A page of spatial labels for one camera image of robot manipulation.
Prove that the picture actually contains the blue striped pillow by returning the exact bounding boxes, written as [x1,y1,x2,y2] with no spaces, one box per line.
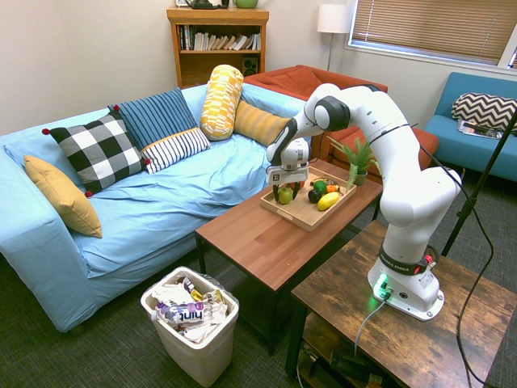
[107,86,199,151]

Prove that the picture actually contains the black white checkered pillow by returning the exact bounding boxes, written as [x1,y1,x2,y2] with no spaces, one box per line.
[41,111,151,198]

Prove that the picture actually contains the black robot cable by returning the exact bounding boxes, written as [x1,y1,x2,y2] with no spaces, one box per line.
[414,139,496,388]

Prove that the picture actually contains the crumpled hint drink package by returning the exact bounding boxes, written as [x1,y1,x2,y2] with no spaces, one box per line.
[154,301,212,327]

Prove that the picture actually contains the grey cable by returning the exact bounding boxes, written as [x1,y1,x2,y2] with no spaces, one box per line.
[353,297,389,359]

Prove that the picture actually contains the potted green fern plant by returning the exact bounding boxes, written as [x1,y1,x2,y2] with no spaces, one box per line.
[326,136,383,193]

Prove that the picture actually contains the magazine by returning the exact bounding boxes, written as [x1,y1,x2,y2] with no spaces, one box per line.
[456,119,505,140]

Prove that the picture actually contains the yellow toy squash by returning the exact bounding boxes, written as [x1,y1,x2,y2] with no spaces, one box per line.
[317,192,340,212]

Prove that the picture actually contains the white shade floor lamp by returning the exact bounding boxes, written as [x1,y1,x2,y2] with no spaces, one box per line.
[317,3,355,73]

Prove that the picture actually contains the light blue sofa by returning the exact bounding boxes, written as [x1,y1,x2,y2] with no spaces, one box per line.
[0,82,308,333]

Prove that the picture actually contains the wooden bookshelf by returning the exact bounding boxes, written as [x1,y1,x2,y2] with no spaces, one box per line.
[166,6,270,90]

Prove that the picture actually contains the black object on bookshelf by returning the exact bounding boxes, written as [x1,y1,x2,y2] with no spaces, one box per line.
[188,0,230,11]

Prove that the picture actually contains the black white chevron pillow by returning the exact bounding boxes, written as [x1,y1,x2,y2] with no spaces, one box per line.
[451,91,517,137]

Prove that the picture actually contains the black camera stand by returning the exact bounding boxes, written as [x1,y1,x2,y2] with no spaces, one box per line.
[440,116,517,258]

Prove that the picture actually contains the row of books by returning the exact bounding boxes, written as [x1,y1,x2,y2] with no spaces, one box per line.
[179,24,262,52]

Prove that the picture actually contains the brown window blinds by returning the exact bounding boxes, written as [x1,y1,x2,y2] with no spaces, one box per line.
[349,0,513,66]

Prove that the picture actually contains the yellow patterned bolster pillow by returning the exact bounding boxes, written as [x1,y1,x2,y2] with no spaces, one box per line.
[200,64,245,141]

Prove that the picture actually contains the teal sofa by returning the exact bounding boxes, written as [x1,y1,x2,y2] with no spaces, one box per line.
[424,71,517,183]

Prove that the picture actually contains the black device under table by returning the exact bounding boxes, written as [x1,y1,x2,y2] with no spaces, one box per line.
[330,350,375,383]

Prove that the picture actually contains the reddish wood coffee table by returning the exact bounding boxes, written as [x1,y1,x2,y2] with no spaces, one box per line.
[195,157,387,356]

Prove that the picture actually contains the wooden serving tray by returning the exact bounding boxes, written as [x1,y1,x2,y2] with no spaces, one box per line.
[259,165,358,234]

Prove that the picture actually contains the mustard striped pillow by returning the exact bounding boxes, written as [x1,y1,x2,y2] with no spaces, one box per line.
[233,99,292,149]

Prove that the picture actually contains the rustic wood side table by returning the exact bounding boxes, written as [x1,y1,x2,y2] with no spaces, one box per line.
[284,220,517,388]

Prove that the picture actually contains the cream plastic trash bin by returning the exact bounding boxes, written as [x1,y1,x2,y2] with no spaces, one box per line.
[140,265,240,388]

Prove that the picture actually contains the plain mustard pillow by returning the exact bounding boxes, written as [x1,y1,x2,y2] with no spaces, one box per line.
[23,154,103,239]

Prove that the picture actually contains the white navy striped pillow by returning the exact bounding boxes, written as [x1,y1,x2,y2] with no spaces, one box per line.
[140,127,212,175]

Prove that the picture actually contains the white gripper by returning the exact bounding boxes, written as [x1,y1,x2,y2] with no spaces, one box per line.
[266,162,311,204]

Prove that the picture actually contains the orange sofa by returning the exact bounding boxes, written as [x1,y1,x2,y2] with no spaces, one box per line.
[243,64,439,181]

